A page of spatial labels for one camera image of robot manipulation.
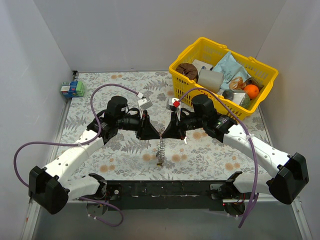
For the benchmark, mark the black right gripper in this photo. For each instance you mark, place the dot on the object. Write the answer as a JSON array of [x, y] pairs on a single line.
[[179, 126]]

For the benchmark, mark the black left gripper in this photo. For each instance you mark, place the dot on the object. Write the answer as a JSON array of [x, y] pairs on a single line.
[[143, 126]]

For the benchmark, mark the steel disc with keyrings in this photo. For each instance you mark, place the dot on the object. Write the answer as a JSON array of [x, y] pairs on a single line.
[[160, 154]]

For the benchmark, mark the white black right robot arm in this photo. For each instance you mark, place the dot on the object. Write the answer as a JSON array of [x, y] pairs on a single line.
[[286, 175]]

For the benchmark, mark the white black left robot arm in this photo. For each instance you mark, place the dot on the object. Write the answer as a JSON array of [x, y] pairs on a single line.
[[51, 186]]

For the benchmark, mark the floral table mat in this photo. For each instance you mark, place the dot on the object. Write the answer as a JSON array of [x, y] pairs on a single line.
[[125, 157]]

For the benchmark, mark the brown round package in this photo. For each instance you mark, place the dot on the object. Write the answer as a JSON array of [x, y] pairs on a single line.
[[188, 70]]

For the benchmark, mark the white cylinder container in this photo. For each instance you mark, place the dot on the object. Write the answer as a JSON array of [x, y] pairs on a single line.
[[210, 80]]

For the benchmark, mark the white box in basket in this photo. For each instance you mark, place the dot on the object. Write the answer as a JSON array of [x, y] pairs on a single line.
[[199, 65]]

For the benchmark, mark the green speckled package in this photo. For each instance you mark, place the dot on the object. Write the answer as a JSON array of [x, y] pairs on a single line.
[[241, 99]]

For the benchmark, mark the light blue chips bag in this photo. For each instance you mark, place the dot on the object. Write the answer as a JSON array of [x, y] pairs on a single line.
[[231, 70]]

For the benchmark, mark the blue green sponge pack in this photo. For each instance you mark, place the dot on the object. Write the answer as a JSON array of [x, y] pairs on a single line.
[[73, 89]]

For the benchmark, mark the yellow plastic basket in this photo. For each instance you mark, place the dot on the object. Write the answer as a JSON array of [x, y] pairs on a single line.
[[234, 82]]

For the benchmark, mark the orange fruit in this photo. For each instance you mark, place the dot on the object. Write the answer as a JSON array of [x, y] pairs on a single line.
[[252, 91]]

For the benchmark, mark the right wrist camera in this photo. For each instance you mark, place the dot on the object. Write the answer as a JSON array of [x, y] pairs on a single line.
[[174, 105]]

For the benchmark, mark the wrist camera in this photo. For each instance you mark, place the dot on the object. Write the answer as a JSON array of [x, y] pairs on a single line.
[[144, 104], [174, 105]]

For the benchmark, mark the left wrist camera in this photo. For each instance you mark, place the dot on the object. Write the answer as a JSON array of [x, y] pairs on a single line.
[[144, 104]]

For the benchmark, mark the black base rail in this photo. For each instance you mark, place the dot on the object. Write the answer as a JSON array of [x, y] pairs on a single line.
[[213, 195]]

